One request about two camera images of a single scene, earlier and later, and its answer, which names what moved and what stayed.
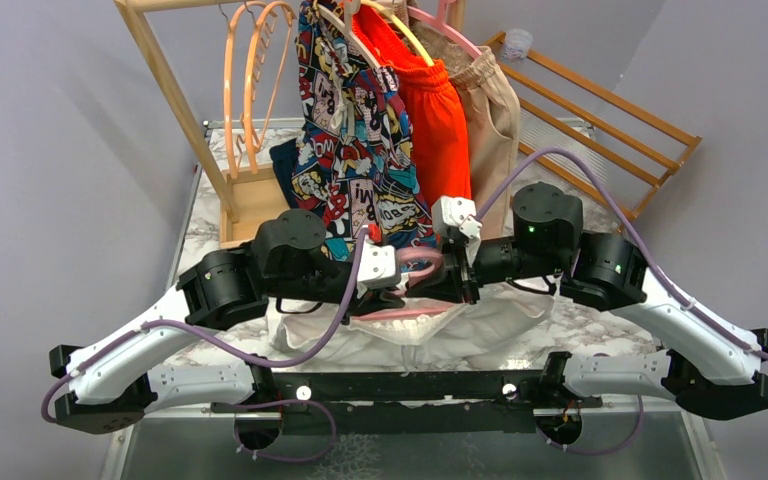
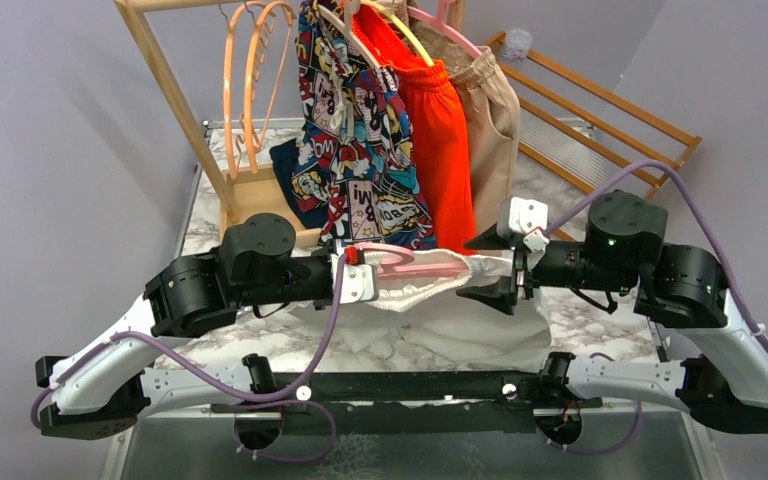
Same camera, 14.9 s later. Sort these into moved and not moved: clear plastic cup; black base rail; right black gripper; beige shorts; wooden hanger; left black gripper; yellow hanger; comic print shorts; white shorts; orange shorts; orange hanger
Moved: left black gripper; right black gripper; white shorts
Not moved: black base rail; yellow hanger; beige shorts; orange shorts; comic print shorts; wooden hanger; clear plastic cup; orange hanger
